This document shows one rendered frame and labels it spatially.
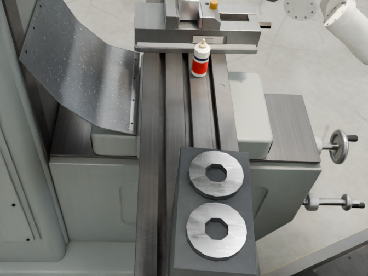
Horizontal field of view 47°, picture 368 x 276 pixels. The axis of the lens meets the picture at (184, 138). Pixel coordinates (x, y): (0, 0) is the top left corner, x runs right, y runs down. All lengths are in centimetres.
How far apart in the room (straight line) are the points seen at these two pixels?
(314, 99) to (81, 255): 157
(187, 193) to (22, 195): 70
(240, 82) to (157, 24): 31
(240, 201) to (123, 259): 97
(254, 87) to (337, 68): 156
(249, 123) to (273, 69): 148
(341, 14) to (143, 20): 53
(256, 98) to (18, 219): 79
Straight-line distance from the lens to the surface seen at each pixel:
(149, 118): 102
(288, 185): 135
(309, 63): 278
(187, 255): 63
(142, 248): 84
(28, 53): 99
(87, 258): 162
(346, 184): 223
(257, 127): 119
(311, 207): 146
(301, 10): 88
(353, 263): 131
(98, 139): 114
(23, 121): 107
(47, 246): 155
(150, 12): 122
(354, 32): 93
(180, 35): 118
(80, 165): 122
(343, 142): 145
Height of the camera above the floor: 168
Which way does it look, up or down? 51 degrees down
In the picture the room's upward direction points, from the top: 8 degrees clockwise
